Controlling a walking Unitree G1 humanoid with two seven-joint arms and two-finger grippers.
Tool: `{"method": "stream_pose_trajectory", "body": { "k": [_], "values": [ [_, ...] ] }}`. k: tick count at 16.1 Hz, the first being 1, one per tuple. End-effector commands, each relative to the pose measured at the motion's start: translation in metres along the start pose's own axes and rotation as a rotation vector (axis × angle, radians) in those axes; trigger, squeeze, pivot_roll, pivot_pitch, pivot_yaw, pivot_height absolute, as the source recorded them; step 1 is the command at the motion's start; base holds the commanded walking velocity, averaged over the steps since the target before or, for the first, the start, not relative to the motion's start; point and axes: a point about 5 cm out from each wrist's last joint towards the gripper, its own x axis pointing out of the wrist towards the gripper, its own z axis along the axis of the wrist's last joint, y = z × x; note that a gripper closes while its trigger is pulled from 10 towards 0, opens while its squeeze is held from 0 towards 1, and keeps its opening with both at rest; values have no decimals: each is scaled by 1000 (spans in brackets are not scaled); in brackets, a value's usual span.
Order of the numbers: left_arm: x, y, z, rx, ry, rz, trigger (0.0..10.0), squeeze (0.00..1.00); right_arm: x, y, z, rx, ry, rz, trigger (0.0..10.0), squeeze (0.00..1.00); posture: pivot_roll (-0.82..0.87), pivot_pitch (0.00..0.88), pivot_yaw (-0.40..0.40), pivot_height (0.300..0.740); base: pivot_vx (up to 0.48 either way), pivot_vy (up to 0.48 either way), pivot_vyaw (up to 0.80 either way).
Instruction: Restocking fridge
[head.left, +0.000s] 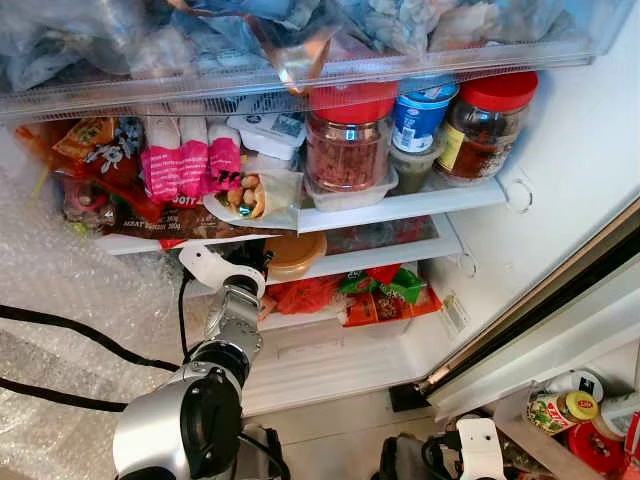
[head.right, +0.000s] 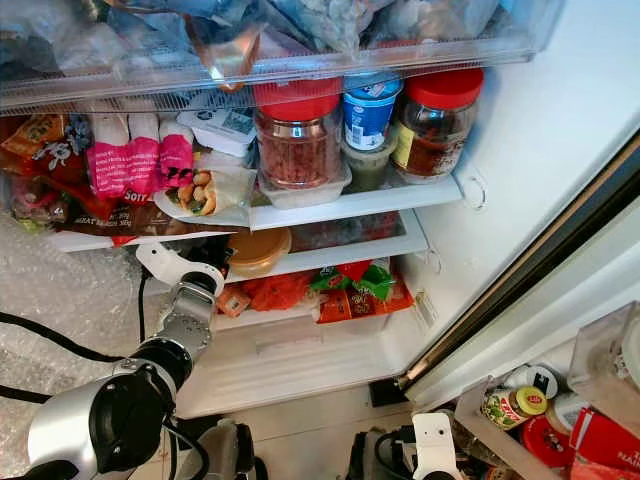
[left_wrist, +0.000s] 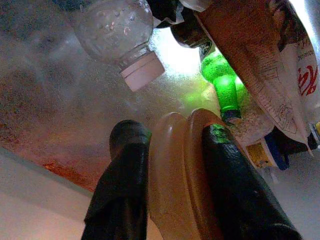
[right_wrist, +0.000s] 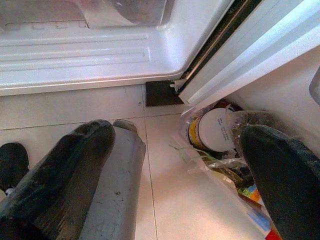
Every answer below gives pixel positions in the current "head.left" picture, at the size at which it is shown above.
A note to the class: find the blue white yogurt cup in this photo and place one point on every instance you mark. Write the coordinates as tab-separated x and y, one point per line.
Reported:
422	115

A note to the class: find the dark robot left leg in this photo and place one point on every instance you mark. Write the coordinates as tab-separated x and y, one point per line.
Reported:
262	455

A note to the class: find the black white patterned packet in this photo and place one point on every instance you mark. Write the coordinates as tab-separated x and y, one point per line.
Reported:
115	150

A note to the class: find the dark robot right leg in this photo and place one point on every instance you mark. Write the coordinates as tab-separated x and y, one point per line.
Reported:
400	460

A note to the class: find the plastic wrapped sandwich roll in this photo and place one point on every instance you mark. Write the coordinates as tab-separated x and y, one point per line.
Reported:
260	195

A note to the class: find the dark robot leg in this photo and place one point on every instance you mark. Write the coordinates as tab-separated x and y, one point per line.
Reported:
262	455
400	460

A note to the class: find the clear plastic freezer drawer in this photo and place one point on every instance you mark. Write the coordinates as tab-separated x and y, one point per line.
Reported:
300	60

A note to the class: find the green red snack packet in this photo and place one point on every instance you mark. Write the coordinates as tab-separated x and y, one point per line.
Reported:
385	282

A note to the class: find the orange snack packet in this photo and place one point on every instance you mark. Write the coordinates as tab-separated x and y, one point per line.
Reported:
82	138

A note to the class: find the orange noodle packet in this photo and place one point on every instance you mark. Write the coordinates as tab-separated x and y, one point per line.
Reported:
395	310

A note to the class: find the yellow label red lid jar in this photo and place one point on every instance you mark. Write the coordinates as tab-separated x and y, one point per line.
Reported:
490	125

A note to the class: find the white rectangular lidded box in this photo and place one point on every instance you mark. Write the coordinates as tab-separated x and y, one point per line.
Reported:
268	135

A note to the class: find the clear plastic tub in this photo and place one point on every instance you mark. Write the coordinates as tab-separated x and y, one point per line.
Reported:
345	200

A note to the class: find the red carton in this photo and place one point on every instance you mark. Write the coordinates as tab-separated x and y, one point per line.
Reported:
633	440

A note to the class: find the bubble wrap sheet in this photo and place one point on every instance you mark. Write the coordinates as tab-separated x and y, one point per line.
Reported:
60	270

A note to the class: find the dark red food packet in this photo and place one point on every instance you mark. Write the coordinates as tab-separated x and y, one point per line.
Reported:
100	190

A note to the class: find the white crisper drawer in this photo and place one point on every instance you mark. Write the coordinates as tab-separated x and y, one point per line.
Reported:
340	365

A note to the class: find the white fridge body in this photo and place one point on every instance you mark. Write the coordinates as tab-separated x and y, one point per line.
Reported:
580	130

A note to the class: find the brown meat package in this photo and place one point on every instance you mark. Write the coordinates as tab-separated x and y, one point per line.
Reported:
180	215

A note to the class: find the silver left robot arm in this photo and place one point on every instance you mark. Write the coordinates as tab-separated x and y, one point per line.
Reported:
190	420

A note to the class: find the pink label sausage pack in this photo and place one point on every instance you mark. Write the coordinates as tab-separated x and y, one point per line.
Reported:
160	165
193	160
225	160

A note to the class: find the yellow lid can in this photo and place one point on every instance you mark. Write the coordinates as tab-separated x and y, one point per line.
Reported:
560	410

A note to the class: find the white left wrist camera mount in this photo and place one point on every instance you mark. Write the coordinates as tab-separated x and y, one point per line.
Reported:
200	262

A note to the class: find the white fridge shelf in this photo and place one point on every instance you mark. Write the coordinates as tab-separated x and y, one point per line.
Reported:
440	250
420	200

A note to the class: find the red round lid container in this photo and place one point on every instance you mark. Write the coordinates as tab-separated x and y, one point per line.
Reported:
598	448

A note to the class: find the wide red lid jar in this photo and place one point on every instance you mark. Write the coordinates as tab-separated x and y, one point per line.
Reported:
348	140

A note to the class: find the clear fridge door bin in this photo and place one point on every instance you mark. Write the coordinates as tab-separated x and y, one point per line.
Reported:
510	410

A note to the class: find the jar with green contents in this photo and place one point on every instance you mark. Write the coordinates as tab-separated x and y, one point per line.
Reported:
415	170

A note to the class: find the red mesh bag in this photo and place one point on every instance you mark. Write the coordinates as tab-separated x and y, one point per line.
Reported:
305	295

